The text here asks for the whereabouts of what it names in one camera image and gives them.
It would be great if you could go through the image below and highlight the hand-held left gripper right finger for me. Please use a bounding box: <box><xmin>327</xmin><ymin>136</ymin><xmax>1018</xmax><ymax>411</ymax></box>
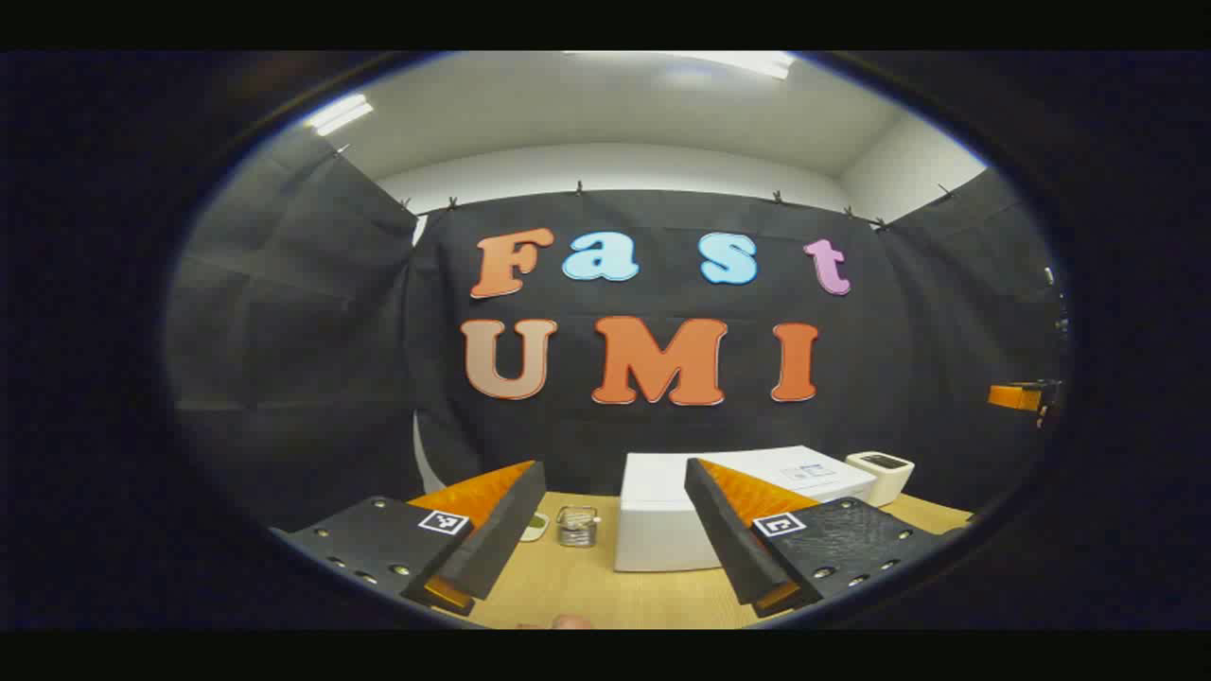
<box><xmin>685</xmin><ymin>459</ymin><xmax>966</xmax><ymax>619</ymax></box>

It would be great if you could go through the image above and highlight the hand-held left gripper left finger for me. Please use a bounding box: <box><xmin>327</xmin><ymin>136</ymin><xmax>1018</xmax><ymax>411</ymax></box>
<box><xmin>270</xmin><ymin>460</ymin><xmax>548</xmax><ymax>618</ymax></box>

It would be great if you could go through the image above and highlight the white microwave oven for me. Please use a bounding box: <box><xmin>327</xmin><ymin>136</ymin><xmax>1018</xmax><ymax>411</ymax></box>
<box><xmin>615</xmin><ymin>446</ymin><xmax>877</xmax><ymax>573</ymax></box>

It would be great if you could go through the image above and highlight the white toaster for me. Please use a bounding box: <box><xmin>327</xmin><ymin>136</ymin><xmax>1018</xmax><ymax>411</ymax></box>
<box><xmin>846</xmin><ymin>451</ymin><xmax>916</xmax><ymax>508</ymax></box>

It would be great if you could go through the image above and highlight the ceiling light strip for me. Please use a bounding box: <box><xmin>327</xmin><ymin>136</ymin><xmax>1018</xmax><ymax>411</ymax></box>
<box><xmin>303</xmin><ymin>93</ymin><xmax>376</xmax><ymax>138</ymax></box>

